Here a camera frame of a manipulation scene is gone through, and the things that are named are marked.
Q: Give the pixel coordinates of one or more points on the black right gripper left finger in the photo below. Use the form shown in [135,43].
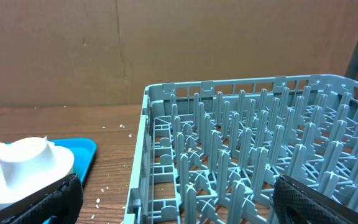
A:
[59,203]

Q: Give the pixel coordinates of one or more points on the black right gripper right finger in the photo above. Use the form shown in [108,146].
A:
[296,203]

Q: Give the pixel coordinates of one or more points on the grey dishwasher rack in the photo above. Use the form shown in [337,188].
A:
[212,151]

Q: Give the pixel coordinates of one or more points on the teal serving tray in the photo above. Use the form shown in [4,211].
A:
[83,150]

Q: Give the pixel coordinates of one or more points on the white cup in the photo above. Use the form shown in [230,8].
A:
[24,159]

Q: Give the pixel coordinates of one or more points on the white bowl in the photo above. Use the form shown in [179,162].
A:
[64,162]

